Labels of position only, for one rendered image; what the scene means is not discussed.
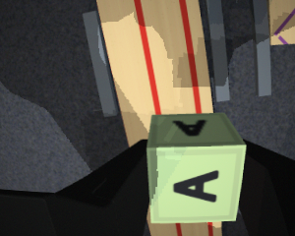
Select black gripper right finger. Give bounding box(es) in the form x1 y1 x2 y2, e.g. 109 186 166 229
238 139 295 236

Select tan strip with purple zigzag pattern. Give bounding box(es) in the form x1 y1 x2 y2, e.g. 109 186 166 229
266 0 295 46

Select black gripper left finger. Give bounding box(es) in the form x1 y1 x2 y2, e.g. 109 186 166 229
0 139 150 236

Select light green letter cube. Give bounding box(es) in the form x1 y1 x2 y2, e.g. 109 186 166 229
147 113 246 223

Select cream strip with red stripes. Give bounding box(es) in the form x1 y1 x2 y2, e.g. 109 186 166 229
95 0 222 236

